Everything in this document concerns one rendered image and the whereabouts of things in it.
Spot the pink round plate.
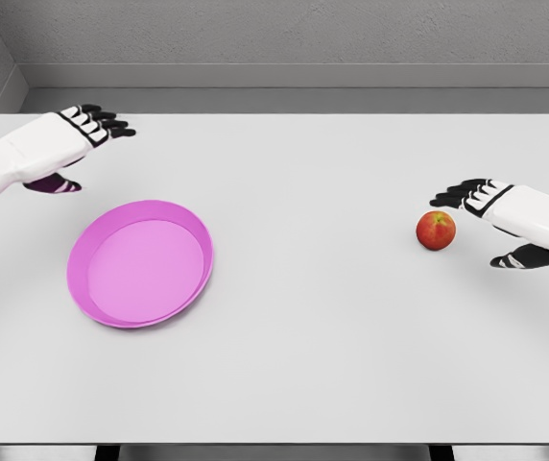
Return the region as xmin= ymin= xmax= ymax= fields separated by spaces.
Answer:
xmin=66 ymin=200 xmax=215 ymax=330

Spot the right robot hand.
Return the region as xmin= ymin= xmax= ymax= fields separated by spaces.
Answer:
xmin=429 ymin=178 xmax=549 ymax=270

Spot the red apple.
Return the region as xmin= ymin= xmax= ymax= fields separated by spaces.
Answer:
xmin=415 ymin=209 xmax=458 ymax=252

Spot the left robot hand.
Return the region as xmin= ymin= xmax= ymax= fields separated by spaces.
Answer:
xmin=0 ymin=103 xmax=137 ymax=195

